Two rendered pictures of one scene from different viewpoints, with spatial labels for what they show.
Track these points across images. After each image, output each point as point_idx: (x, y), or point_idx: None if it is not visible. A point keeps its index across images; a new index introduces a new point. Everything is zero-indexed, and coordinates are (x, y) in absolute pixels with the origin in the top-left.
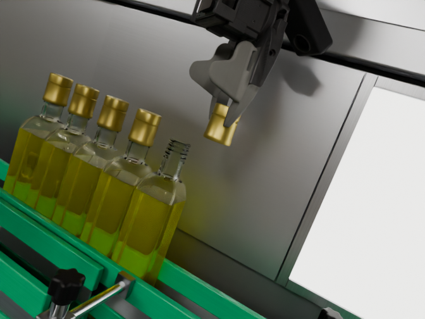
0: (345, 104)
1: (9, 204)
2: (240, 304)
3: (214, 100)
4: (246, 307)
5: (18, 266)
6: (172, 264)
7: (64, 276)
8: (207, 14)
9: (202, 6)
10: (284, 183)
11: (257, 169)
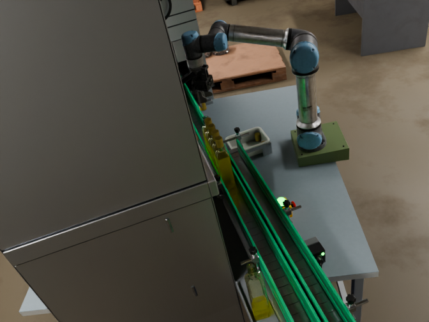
0: None
1: (234, 163)
2: (198, 133)
3: (200, 103)
4: (197, 133)
5: (239, 144)
6: (203, 144)
7: (237, 128)
8: (211, 86)
9: (210, 85)
10: None
11: None
